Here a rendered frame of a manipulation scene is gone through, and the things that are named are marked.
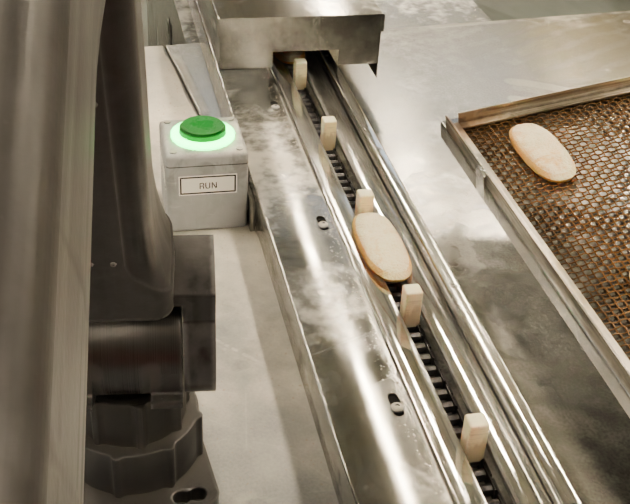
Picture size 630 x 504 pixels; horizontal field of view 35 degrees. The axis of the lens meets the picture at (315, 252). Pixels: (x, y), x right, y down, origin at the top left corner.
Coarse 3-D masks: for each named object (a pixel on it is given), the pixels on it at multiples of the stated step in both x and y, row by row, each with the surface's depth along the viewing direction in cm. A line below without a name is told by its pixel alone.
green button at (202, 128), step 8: (184, 120) 87; (192, 120) 87; (200, 120) 87; (208, 120) 87; (216, 120) 87; (184, 128) 85; (192, 128) 85; (200, 128) 86; (208, 128) 86; (216, 128) 86; (224, 128) 86; (184, 136) 85; (192, 136) 85; (200, 136) 85; (208, 136) 85; (216, 136) 85
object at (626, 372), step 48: (576, 96) 93; (624, 96) 93; (480, 144) 89; (576, 144) 87; (624, 144) 86; (576, 192) 81; (528, 240) 76; (576, 240) 76; (624, 240) 76; (576, 288) 71; (624, 288) 71; (624, 384) 63
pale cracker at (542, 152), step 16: (512, 128) 89; (528, 128) 88; (512, 144) 88; (528, 144) 86; (544, 144) 86; (560, 144) 86; (528, 160) 85; (544, 160) 84; (560, 160) 84; (544, 176) 83; (560, 176) 82
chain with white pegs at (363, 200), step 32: (288, 64) 114; (320, 128) 102; (352, 192) 91; (416, 288) 74; (416, 320) 75; (448, 384) 70; (448, 416) 67; (480, 416) 63; (480, 448) 63; (480, 480) 63
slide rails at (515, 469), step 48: (288, 96) 105; (336, 96) 105; (336, 192) 89; (384, 192) 89; (384, 288) 77; (432, 288) 77; (432, 336) 73; (432, 384) 68; (480, 384) 68; (432, 432) 64; (528, 480) 61
